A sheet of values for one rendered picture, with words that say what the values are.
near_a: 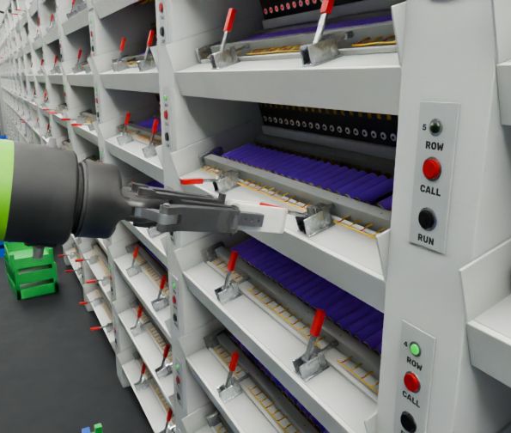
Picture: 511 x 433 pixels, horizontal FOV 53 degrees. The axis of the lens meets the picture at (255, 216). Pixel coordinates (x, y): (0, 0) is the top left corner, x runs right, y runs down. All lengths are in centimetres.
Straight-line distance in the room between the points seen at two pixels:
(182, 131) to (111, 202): 54
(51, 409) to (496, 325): 169
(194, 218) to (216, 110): 56
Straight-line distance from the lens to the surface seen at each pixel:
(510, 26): 42
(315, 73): 58
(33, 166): 48
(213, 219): 52
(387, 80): 50
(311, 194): 69
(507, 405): 56
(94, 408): 193
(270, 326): 83
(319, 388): 70
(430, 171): 45
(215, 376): 109
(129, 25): 172
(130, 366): 193
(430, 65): 45
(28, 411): 199
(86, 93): 239
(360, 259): 56
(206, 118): 104
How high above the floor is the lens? 108
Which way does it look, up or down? 15 degrees down
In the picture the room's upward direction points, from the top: straight up
